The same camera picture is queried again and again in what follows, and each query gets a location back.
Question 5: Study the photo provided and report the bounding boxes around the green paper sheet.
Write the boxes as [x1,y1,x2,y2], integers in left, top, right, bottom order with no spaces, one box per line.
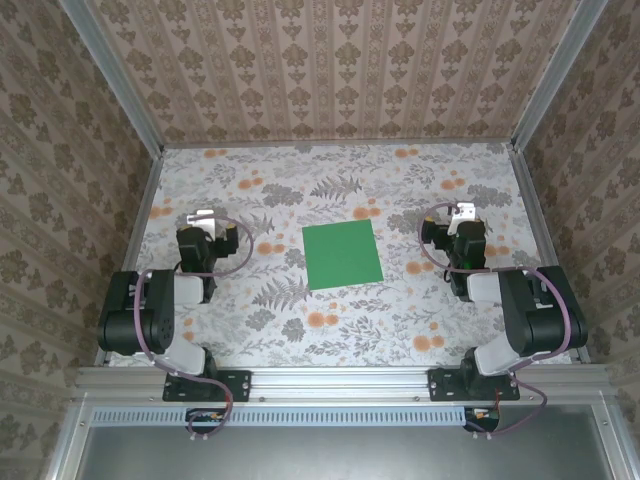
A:
[301,218,385,294]

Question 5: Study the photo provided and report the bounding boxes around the floral table cover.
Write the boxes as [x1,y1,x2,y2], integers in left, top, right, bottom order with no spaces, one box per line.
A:
[106,143,577,370]

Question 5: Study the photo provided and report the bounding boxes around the black wiring connector box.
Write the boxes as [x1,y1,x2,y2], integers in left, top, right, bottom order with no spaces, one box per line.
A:
[462,405,502,434]
[185,407,229,435]

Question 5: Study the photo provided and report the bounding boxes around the grey metal panel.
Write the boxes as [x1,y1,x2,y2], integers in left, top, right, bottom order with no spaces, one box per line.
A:
[74,424,617,480]

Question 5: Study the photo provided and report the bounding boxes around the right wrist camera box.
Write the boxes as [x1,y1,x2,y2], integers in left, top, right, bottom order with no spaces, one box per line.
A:
[448,201,477,235]

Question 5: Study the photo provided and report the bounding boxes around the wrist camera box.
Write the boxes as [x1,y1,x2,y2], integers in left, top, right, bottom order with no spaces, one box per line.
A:
[186,209,218,240]
[448,201,477,235]

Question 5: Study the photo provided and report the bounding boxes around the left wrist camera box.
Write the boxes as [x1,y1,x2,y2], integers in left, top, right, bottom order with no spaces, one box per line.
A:
[186,209,218,240]

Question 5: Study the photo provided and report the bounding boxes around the aluminium table side rail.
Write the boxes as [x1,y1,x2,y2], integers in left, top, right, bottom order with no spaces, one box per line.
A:
[505,142,592,365]
[93,147,166,366]

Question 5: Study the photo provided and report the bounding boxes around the thin aluminium table end rail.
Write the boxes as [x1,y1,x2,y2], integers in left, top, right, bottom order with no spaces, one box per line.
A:
[160,140,514,150]

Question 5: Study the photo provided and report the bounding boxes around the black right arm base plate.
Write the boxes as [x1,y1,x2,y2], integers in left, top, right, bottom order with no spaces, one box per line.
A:
[428,368,521,403]

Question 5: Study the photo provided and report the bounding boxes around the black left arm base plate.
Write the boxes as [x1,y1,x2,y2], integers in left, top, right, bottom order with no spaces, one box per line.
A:
[162,368,252,404]

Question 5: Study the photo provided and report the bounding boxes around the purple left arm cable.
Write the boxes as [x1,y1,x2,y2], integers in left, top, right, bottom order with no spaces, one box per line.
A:
[132,217,254,444]

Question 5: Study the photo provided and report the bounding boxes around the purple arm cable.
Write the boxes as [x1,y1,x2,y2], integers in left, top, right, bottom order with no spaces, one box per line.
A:
[417,202,574,439]
[132,217,254,444]

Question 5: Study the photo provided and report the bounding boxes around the aluminium corner post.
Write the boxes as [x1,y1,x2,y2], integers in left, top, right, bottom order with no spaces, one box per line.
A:
[509,0,610,151]
[58,0,166,157]

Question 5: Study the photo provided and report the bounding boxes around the wide aluminium mounting rail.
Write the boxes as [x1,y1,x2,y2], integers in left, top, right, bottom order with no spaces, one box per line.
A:
[73,363,610,405]

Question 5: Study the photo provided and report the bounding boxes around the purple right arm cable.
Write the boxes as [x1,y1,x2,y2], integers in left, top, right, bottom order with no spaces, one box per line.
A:
[417,202,574,439]

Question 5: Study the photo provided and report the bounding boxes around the grey slotted cable duct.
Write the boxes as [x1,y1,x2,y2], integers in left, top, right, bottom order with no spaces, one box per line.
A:
[91,404,471,427]

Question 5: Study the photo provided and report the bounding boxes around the aluminium panel frame rail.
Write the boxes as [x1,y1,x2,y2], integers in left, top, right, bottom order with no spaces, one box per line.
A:
[592,402,632,480]
[43,399,96,480]

